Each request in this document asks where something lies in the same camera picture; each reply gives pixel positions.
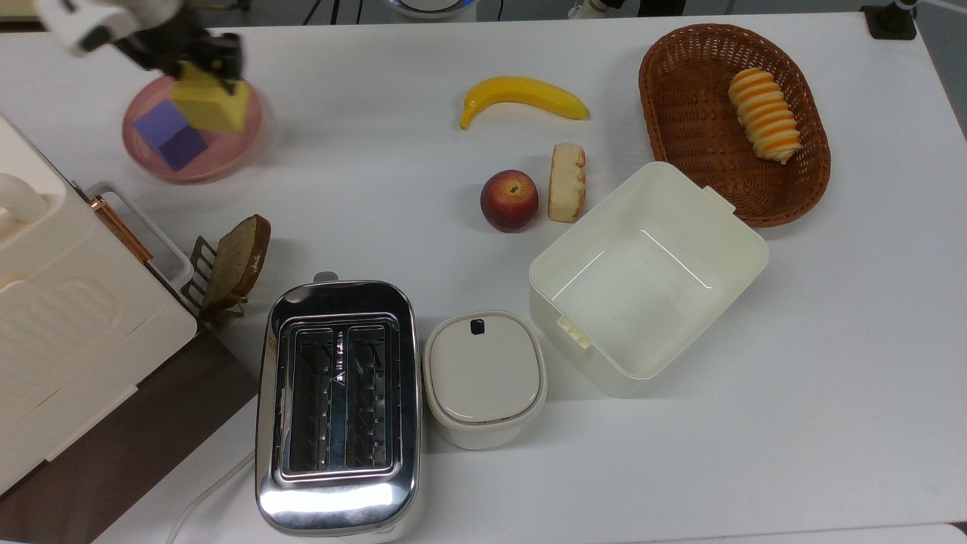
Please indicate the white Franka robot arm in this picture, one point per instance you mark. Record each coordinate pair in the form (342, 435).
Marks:
(83, 23)

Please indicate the open cream plastic box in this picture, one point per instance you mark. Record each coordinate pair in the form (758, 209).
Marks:
(657, 302)

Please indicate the red apple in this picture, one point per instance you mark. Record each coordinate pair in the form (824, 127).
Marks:
(509, 202)

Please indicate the small cream lidded container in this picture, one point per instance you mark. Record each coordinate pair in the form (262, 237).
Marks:
(483, 378)

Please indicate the brown base board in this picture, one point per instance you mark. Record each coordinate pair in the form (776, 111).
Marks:
(151, 453)

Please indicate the yellow cube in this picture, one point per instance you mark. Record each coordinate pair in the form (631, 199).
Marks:
(211, 106)

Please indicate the orange striped bread roll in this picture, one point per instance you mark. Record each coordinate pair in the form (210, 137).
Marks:
(764, 113)

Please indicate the brown bread slice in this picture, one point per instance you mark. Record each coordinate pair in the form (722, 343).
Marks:
(238, 253)

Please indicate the white connector piece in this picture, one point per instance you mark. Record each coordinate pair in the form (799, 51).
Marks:
(593, 7)

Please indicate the brown metal toast rack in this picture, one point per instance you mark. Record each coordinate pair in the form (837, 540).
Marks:
(198, 264)

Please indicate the purple cube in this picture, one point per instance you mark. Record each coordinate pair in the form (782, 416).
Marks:
(170, 136)

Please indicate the black table clamp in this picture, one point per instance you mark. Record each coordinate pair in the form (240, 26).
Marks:
(891, 23)

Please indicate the chrome two-slot toaster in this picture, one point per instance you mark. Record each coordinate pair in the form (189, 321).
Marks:
(340, 506)

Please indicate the yellow banana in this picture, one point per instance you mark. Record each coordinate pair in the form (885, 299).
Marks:
(521, 91)

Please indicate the small bread piece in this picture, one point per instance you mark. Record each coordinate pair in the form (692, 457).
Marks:
(566, 185)

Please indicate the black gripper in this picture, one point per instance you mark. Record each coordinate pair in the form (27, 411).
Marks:
(162, 41)

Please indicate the round white blue-rimmed base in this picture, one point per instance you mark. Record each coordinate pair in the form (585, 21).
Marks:
(430, 7)

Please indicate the pink plate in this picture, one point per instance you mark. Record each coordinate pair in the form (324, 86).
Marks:
(227, 151)

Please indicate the brown wicker basket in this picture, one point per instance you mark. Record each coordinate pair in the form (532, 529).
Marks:
(680, 113)

